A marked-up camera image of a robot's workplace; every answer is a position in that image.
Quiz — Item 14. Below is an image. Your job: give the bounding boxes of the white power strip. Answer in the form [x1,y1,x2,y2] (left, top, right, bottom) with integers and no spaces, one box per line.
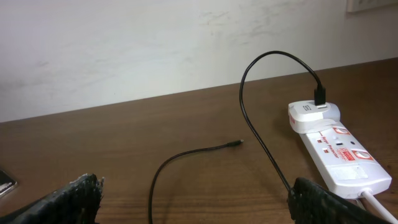
[300,123,392,199]

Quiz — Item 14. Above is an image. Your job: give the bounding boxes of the white power strip cord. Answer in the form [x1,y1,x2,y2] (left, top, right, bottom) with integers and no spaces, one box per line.
[357,189,398,224]

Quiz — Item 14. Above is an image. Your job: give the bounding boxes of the white charger plug adapter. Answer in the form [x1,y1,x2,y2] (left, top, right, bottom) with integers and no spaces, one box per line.
[288,100,341,134]

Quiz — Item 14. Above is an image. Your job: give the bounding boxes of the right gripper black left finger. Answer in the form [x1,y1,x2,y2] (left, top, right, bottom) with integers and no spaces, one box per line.
[1,174,104,224]

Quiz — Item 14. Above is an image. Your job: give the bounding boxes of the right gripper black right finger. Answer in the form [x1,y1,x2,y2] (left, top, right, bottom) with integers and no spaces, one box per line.
[287,177,388,224]

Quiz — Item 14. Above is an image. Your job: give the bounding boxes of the black Samsung Galaxy phone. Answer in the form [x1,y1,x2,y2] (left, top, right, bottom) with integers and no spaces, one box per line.
[0,170,17,197]

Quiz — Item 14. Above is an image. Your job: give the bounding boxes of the white wall socket plate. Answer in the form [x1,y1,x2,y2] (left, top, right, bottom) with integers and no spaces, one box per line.
[346,0,397,12]

